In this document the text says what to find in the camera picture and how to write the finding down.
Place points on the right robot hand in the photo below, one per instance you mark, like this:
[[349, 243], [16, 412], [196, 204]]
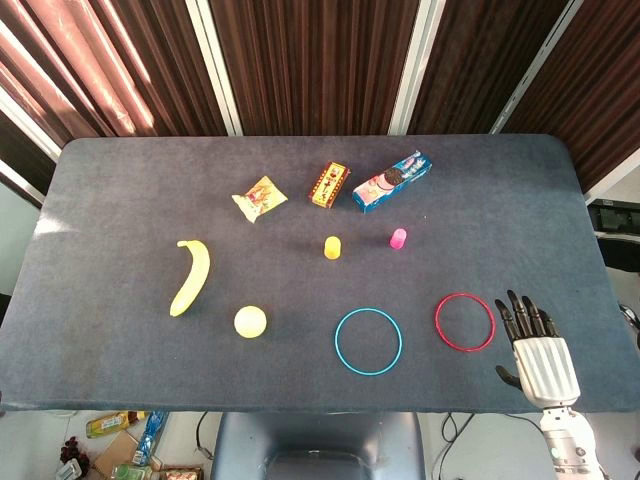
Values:
[[545, 365]]

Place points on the pink small cup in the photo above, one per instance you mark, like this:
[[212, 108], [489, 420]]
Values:
[[398, 238]]

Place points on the yellow small cup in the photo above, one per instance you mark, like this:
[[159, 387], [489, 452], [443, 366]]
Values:
[[332, 247]]

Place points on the black equipment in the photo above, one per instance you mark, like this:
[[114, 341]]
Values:
[[617, 235]]

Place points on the blue cookie box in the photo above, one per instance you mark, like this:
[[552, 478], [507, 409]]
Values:
[[390, 184]]

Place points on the red yellow snack box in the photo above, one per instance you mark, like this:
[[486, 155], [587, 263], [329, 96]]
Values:
[[330, 184]]

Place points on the yellow ball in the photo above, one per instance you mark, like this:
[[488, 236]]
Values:
[[250, 322]]

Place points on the yellow snack bag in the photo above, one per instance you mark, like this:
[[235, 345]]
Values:
[[260, 198]]

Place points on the yellow banana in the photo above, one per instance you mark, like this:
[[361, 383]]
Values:
[[192, 275]]

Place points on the brown patterned snack box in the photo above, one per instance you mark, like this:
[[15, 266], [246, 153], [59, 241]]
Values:
[[181, 473]]

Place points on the blue snack package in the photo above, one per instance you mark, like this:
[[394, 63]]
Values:
[[149, 436]]

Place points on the green bottle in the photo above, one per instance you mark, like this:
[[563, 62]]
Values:
[[131, 472]]

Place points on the brown cardboard box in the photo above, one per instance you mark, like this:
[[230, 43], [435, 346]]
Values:
[[117, 455]]

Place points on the yellow drink bottle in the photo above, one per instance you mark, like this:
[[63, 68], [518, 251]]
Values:
[[107, 424]]

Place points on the dark red grapes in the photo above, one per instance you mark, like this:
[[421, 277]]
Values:
[[74, 452]]

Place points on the small white packet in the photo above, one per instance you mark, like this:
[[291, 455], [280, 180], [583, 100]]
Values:
[[69, 470]]

